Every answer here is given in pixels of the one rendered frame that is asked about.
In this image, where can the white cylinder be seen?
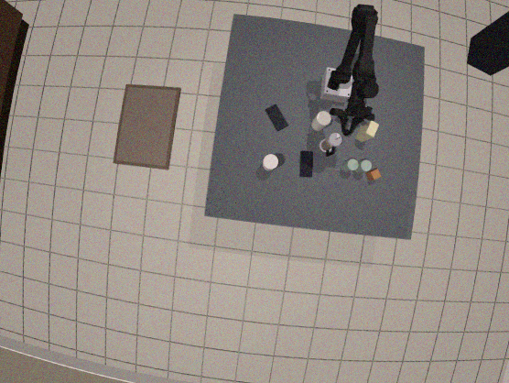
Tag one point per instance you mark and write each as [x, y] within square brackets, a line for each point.
[270, 162]
[320, 121]

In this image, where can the brown cube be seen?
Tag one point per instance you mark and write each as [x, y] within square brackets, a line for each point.
[373, 174]

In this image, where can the glass coffee press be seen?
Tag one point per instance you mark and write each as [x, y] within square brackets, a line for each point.
[334, 140]

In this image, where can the beige rectangular block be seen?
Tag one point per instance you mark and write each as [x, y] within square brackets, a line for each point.
[367, 131]

